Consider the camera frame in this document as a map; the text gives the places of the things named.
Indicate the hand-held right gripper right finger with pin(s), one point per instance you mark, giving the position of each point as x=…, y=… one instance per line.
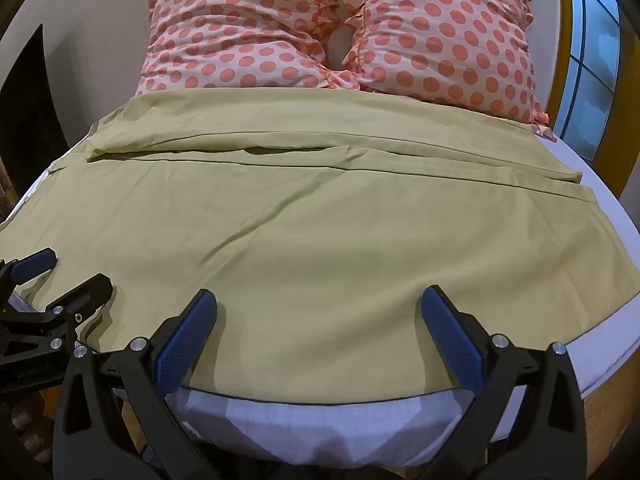
x=452, y=342

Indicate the pink polka dot pillow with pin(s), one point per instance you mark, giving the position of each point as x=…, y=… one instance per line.
x=450, y=35
x=235, y=25

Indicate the bed with white sheet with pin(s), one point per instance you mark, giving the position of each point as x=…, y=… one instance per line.
x=300, y=425

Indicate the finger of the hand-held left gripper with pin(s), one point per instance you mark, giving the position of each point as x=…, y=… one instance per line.
x=34, y=263
x=82, y=297

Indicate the olive green bed sheet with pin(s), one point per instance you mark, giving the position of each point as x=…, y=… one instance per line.
x=300, y=240

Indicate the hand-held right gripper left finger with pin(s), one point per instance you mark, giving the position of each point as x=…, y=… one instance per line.
x=186, y=342

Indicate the blue framed window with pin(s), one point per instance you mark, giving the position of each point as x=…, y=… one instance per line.
x=590, y=50

